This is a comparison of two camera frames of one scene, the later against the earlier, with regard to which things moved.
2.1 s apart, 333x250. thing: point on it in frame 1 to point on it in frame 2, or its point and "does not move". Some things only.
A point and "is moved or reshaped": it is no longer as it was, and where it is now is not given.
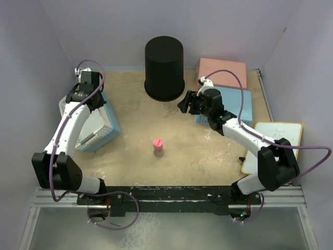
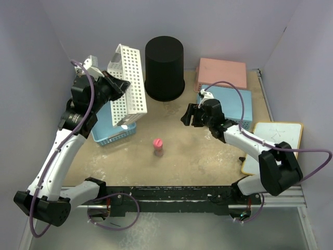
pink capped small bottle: [157, 143] does not move
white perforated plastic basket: [97, 126] to [126, 64]
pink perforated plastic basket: [207, 66] does not move
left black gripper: [101, 102] to [118, 87]
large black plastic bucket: [164, 67] does not move
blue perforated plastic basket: [231, 101] does not move
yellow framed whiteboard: [286, 133] does not move
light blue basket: [115, 123] is moved or reshaped
